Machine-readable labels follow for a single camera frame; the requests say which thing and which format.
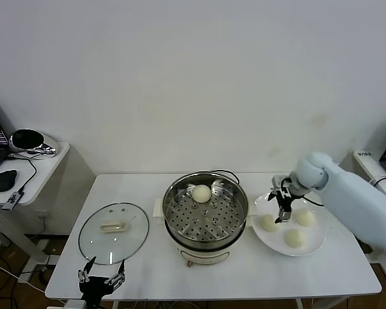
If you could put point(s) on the perforated steel steamer basket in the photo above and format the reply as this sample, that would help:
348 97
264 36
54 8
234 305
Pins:
212 219

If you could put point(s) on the white wall socket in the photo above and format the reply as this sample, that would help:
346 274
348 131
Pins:
43 214

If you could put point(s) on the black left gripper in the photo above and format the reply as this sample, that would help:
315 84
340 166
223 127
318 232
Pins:
95 288

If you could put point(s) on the steel steamer pot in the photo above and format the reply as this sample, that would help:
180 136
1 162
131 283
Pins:
202 256

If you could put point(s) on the shiny chrome black device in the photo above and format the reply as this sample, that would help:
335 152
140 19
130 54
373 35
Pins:
27 140

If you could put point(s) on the small USB hub adapter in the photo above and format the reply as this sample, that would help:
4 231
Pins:
12 200

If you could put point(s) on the white round plate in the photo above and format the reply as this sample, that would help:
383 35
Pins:
276 244

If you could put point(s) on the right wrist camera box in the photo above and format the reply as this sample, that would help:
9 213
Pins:
278 183

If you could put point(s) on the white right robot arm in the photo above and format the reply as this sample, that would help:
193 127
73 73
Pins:
350 193

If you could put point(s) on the black computer mouse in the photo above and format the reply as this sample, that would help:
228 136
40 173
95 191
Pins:
5 181

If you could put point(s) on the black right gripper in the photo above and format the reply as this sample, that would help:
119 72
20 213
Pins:
284 199

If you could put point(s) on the white steamed baozi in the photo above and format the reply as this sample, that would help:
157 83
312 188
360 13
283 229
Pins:
268 222
294 239
305 217
201 193

